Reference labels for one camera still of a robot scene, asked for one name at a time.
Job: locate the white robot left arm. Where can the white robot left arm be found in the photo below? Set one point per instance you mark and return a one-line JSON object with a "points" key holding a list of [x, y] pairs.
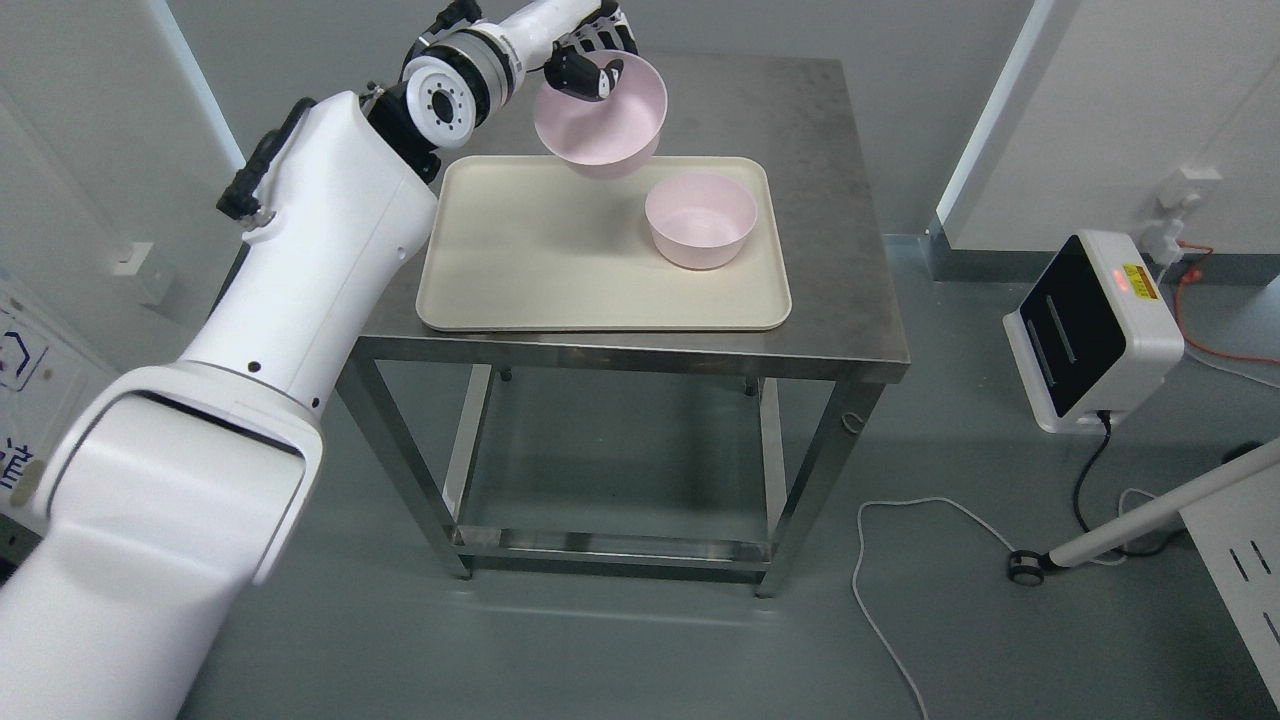
{"points": [[180, 485]]}

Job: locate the beige plastic tray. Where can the beige plastic tray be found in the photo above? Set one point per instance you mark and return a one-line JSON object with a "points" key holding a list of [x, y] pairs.
{"points": [[523, 244]]}

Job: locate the white perforated panel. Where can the white perforated panel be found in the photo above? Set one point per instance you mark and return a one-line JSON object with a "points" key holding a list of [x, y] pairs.
{"points": [[1236, 531]]}

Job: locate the stainless steel table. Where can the stainless steel table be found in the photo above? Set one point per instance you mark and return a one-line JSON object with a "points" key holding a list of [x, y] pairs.
{"points": [[818, 375]]}

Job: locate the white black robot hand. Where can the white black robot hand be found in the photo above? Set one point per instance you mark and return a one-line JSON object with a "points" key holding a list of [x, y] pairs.
{"points": [[587, 64]]}

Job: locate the pink bowl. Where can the pink bowl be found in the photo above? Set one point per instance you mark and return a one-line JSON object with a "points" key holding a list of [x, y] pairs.
{"points": [[611, 138], [700, 220]]}

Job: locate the white sign with text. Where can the white sign with text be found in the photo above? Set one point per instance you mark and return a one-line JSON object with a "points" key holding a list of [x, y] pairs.
{"points": [[46, 382]]}

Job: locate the white wheeled stand leg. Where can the white wheeled stand leg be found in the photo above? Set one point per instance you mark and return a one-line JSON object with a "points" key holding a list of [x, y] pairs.
{"points": [[1031, 568]]}

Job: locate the white wall switch box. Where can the white wall switch box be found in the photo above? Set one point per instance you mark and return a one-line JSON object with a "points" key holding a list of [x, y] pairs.
{"points": [[146, 273]]}

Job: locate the white black box device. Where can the white black box device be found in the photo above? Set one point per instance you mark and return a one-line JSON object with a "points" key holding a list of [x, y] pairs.
{"points": [[1093, 338]]}

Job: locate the white wall socket plug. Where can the white wall socket plug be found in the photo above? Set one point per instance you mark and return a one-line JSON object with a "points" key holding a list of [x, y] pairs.
{"points": [[1183, 192]]}

